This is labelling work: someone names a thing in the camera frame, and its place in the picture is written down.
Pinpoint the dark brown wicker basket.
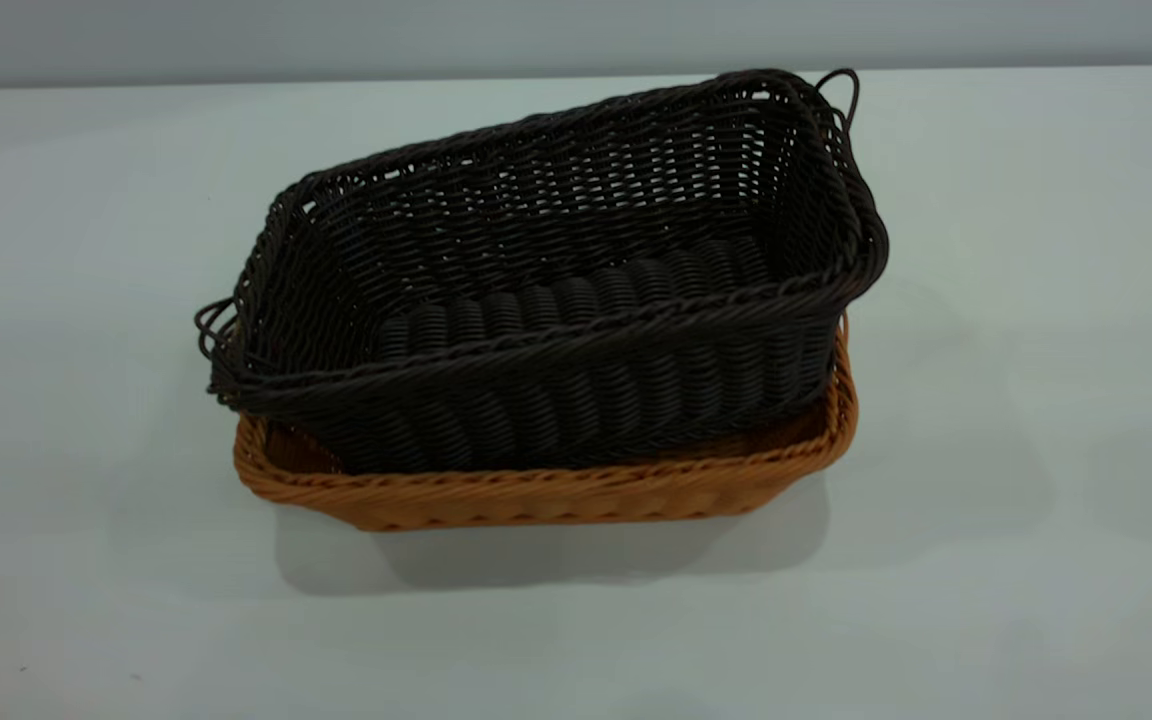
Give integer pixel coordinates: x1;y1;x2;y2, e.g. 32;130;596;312
194;68;890;474

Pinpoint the orange-brown wicker basket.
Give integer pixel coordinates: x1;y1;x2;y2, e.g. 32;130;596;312
233;315;858;532

